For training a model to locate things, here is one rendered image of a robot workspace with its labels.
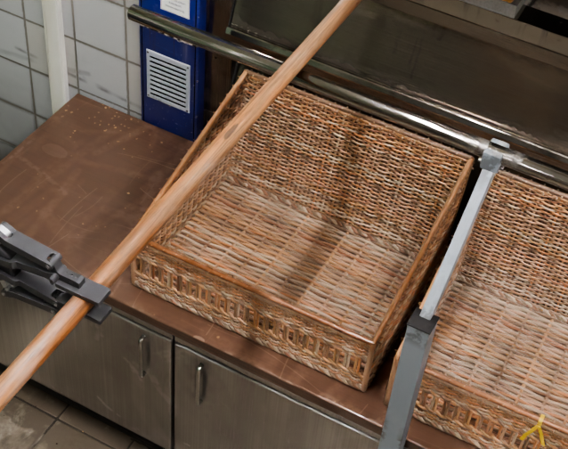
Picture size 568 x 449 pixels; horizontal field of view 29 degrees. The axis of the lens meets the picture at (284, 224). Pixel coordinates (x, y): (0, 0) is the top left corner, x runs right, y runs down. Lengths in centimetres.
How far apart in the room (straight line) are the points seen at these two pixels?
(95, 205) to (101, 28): 45
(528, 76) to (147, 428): 119
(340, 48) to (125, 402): 95
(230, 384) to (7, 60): 114
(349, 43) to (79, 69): 80
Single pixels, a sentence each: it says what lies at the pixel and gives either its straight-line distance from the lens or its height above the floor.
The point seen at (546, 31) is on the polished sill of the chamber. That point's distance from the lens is 213.
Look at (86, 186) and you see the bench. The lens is 256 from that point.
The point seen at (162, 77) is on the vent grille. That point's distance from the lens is 261.
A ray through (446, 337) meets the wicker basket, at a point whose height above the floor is 59.
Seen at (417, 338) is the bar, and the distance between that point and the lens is 185.
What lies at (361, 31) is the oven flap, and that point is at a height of 103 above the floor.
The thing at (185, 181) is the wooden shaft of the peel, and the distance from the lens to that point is 164.
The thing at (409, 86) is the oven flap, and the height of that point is 96.
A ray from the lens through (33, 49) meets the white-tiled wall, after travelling 290.
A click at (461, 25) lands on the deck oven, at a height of 113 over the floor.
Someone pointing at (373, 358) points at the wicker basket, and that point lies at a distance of 214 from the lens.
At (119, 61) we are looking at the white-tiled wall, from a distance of 272.
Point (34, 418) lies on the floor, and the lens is 286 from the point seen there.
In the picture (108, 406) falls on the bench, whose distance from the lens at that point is 267.
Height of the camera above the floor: 233
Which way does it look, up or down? 45 degrees down
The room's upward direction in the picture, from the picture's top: 6 degrees clockwise
